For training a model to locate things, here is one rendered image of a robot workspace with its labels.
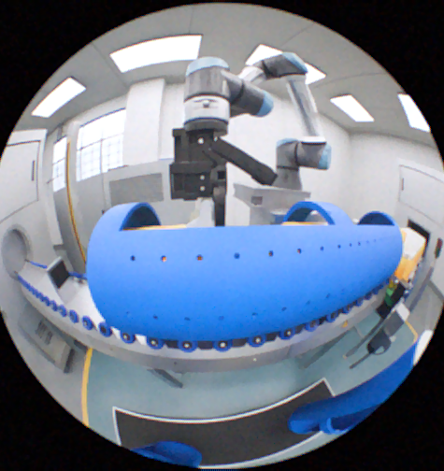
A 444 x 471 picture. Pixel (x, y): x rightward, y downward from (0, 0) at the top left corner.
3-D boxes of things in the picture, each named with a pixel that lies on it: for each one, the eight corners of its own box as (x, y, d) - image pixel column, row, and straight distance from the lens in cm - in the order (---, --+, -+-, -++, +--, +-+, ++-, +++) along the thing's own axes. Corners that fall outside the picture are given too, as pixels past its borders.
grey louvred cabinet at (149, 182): (89, 263, 326) (71, 186, 300) (197, 256, 250) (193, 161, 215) (77, 279, 293) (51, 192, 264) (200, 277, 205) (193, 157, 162)
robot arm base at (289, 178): (264, 185, 74) (264, 164, 74) (285, 186, 85) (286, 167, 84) (288, 190, 63) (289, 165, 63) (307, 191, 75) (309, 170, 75)
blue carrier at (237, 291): (154, 275, 55) (136, 192, 43) (350, 256, 86) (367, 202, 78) (134, 350, 41) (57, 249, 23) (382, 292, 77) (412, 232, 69)
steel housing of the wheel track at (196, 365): (50, 295, 157) (33, 259, 146) (339, 300, 111) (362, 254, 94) (37, 316, 152) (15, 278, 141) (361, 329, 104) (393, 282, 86)
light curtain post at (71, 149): (134, 337, 161) (75, 126, 106) (139, 338, 158) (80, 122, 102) (133, 343, 159) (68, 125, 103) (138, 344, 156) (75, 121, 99)
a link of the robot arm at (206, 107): (226, 113, 31) (233, 95, 24) (226, 134, 30) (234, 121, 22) (185, 114, 31) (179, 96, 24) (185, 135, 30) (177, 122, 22)
